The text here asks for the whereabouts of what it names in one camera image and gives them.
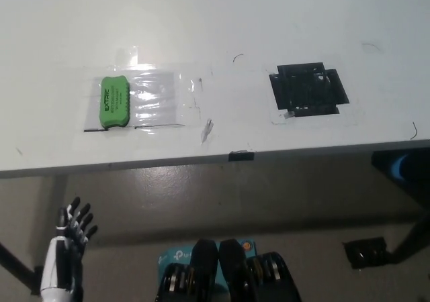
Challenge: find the black object with blue patch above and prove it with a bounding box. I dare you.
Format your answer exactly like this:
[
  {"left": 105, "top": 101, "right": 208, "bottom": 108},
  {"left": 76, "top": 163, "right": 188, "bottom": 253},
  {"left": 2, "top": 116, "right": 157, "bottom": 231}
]
[{"left": 371, "top": 150, "right": 430, "bottom": 195}]

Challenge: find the teal tp-link box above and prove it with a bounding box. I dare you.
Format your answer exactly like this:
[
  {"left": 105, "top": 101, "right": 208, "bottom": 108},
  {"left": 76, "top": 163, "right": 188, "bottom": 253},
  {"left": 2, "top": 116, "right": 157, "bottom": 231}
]
[{"left": 157, "top": 240, "right": 258, "bottom": 302}]

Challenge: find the black tape patch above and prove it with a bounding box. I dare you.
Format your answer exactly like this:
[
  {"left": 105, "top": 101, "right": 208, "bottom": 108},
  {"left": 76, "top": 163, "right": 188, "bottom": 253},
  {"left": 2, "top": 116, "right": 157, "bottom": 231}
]
[{"left": 268, "top": 61, "right": 350, "bottom": 117}]

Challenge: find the green whiteboard eraser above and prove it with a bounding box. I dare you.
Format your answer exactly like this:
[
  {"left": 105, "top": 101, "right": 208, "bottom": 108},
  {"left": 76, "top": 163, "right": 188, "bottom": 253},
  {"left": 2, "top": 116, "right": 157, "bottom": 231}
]
[{"left": 99, "top": 75, "right": 132, "bottom": 131}]

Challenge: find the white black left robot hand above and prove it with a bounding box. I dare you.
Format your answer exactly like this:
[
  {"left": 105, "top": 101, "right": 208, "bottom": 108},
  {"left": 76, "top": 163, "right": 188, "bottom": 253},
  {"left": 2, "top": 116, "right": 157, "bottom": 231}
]
[{"left": 39, "top": 196, "right": 99, "bottom": 302}]

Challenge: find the black floor foot plate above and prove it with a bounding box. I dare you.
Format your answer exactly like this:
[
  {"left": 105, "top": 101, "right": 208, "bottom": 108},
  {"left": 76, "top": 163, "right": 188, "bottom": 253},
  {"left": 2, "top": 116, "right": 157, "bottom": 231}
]
[{"left": 342, "top": 236, "right": 392, "bottom": 271}]

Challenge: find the small black tape strip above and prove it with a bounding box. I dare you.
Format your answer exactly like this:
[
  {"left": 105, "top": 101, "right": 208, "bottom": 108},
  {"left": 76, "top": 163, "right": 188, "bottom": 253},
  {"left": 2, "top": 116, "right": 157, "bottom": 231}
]
[{"left": 228, "top": 150, "right": 255, "bottom": 162}]

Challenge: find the clear plastic sheet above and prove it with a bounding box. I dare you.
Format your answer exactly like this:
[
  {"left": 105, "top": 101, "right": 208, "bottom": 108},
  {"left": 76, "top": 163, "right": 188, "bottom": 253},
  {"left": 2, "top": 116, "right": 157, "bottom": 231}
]
[{"left": 83, "top": 67, "right": 186, "bottom": 132}]

